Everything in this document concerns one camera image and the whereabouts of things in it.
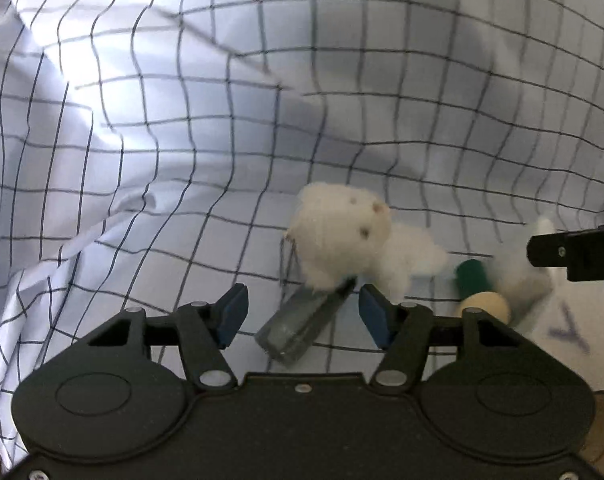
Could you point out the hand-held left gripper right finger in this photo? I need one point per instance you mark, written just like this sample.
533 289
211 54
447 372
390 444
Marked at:
377 316

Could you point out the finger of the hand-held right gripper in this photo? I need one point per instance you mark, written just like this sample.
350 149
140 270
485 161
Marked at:
582 255

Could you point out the checked white cloth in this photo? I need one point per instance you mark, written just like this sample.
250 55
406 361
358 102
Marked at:
181 135

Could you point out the beige tape roll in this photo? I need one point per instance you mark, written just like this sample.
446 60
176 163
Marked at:
487 307

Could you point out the small white fluffy plush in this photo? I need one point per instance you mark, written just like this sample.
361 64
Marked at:
524 275

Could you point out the white plush toy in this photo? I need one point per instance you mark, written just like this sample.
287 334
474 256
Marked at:
342 235

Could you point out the white box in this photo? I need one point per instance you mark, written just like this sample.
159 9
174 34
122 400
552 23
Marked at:
562 350

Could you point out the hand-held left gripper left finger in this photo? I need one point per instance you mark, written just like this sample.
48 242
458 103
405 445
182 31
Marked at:
230 316

